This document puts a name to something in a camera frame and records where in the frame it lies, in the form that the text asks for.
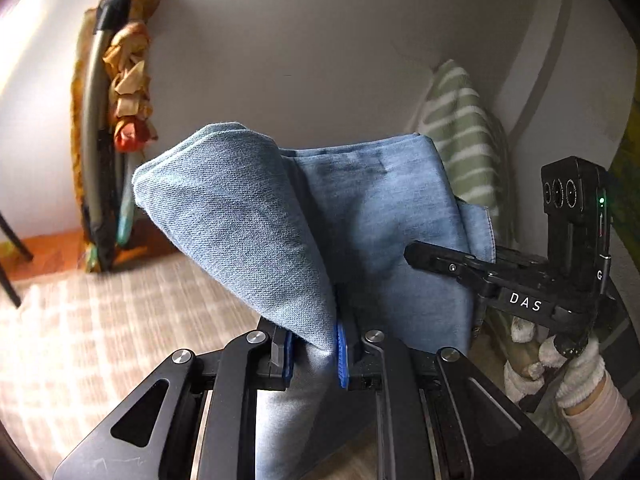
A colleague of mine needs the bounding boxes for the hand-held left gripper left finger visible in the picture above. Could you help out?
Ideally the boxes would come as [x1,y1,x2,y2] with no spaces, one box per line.
[52,317,296,480]

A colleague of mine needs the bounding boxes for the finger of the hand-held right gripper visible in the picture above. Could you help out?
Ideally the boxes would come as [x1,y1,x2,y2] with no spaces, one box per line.
[404,241,501,301]

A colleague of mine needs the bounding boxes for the grey folded metal frame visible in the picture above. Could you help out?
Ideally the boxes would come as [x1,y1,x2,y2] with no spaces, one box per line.
[82,0,138,273]

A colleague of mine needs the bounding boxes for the black metal furniture leg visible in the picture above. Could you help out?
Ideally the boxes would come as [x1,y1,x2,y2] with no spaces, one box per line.
[0,260,22,308]
[0,210,35,262]

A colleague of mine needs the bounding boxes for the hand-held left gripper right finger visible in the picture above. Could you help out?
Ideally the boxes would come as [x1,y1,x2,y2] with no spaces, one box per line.
[332,287,583,480]

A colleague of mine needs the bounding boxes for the beige plaid blanket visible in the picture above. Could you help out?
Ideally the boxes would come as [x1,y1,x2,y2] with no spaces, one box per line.
[0,255,381,480]

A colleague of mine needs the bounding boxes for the orange wooden bed frame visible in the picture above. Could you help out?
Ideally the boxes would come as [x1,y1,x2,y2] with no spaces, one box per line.
[7,227,176,281]

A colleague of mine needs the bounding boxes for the person's right forearm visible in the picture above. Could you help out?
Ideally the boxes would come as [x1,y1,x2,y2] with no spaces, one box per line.
[562,375,633,480]

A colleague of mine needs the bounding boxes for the person's right hand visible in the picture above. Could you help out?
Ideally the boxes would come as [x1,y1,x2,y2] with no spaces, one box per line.
[502,317,608,408]

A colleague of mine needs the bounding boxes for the blue denim pants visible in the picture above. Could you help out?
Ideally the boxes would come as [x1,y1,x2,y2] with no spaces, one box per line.
[131,121,498,480]

